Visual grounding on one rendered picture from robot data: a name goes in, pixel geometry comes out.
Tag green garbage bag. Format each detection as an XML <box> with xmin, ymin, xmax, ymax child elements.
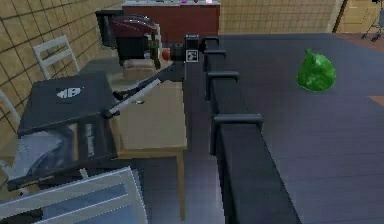
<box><xmin>296</xmin><ymin>47</ymin><xmax>337</xmax><ymax>93</ymax></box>

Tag grey tripod stand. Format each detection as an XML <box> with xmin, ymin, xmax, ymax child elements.
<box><xmin>361</xmin><ymin>0</ymin><xmax>384</xmax><ymax>43</ymax></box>

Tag red brown counter cabinet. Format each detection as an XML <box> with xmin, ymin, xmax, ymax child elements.
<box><xmin>121</xmin><ymin>0</ymin><xmax>222</xmax><ymax>46</ymax></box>

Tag black laptop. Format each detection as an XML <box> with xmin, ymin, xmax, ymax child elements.
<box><xmin>6</xmin><ymin>71</ymin><xmax>120</xmax><ymax>192</ymax></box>

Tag light wooden table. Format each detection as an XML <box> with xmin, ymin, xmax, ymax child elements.
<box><xmin>108</xmin><ymin>58</ymin><xmax>189</xmax><ymax>222</ymax></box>

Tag beige box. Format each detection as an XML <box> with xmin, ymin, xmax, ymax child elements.
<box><xmin>122</xmin><ymin>58</ymin><xmax>158</xmax><ymax>82</ymax></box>

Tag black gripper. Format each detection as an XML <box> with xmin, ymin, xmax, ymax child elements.
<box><xmin>101</xmin><ymin>46</ymin><xmax>187</xmax><ymax>120</ymax></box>

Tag dark green bottle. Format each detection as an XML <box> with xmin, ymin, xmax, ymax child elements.
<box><xmin>149</xmin><ymin>31</ymin><xmax>162</xmax><ymax>70</ymax></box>

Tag black maroon appliance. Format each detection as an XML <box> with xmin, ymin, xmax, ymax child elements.
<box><xmin>94</xmin><ymin>9</ymin><xmax>162</xmax><ymax>66</ymax></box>

